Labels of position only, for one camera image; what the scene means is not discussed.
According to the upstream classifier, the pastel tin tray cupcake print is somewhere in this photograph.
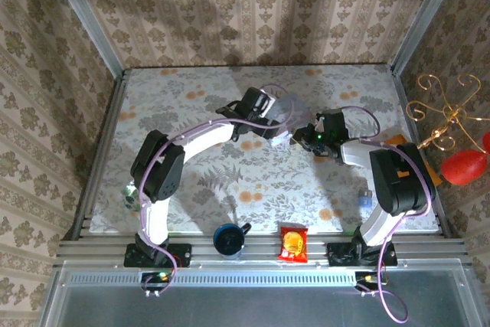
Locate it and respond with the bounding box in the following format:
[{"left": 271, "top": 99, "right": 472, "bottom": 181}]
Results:
[{"left": 267, "top": 91, "right": 312, "bottom": 146}]

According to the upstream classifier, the floral patterned table mat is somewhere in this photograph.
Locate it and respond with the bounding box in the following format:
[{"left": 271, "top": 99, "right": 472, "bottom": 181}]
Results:
[{"left": 90, "top": 64, "right": 439, "bottom": 234}]

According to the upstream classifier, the orange flat sheet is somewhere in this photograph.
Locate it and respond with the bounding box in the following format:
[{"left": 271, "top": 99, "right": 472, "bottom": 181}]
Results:
[{"left": 384, "top": 133, "right": 444, "bottom": 186}]

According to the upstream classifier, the red snack packet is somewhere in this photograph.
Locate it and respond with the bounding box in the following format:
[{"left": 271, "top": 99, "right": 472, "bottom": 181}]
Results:
[{"left": 278, "top": 226, "right": 309, "bottom": 264}]

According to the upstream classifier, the dark blue mug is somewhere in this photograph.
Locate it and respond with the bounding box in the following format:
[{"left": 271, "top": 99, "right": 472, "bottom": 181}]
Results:
[{"left": 213, "top": 222, "right": 253, "bottom": 260}]

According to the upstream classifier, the green leaf print ball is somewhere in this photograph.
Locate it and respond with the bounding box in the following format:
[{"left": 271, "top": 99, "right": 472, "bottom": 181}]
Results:
[{"left": 121, "top": 181, "right": 142, "bottom": 211}]

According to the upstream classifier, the slotted metal strip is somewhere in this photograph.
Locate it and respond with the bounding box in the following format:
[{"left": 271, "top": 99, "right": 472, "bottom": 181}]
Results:
[{"left": 60, "top": 271, "right": 357, "bottom": 286}]

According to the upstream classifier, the small circuit board with lights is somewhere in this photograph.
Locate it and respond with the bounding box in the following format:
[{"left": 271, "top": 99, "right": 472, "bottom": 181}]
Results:
[
  {"left": 354, "top": 271, "right": 387, "bottom": 292},
  {"left": 139, "top": 271, "right": 173, "bottom": 292}
]

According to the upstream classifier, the grey metal tray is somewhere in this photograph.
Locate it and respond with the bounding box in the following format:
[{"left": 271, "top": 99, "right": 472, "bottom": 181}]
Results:
[{"left": 38, "top": 260, "right": 490, "bottom": 327}]

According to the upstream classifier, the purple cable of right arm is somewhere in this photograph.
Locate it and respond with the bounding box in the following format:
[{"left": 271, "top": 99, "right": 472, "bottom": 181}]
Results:
[{"left": 321, "top": 106, "right": 437, "bottom": 324}]

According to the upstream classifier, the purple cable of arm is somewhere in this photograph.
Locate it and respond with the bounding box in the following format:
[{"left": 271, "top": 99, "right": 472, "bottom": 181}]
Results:
[
  {"left": 137, "top": 83, "right": 296, "bottom": 297},
  {"left": 321, "top": 106, "right": 437, "bottom": 324}
]

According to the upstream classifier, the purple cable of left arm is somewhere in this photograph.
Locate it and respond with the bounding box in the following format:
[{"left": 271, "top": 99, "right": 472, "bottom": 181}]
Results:
[{"left": 137, "top": 83, "right": 296, "bottom": 297}]

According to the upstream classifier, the aluminium side rail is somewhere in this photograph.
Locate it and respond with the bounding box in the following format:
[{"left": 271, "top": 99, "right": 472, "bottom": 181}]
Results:
[
  {"left": 70, "top": 70, "right": 129, "bottom": 242},
  {"left": 390, "top": 64, "right": 462, "bottom": 238}
]

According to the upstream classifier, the long aluminium cross rail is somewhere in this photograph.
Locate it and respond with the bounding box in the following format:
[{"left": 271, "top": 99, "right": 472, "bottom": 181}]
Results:
[{"left": 55, "top": 233, "right": 474, "bottom": 269}]

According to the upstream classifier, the gold wire stand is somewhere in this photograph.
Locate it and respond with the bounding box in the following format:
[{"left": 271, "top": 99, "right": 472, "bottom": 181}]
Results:
[{"left": 405, "top": 73, "right": 485, "bottom": 152}]

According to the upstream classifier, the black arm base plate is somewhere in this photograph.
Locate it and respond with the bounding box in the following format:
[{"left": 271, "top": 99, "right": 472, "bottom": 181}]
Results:
[
  {"left": 327, "top": 240, "right": 399, "bottom": 269},
  {"left": 124, "top": 242, "right": 192, "bottom": 269}
]

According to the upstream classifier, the aluminium frame post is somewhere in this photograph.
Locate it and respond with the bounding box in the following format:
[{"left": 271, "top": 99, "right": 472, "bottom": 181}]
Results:
[
  {"left": 390, "top": 0, "right": 466, "bottom": 75},
  {"left": 44, "top": 0, "right": 127, "bottom": 75}
]

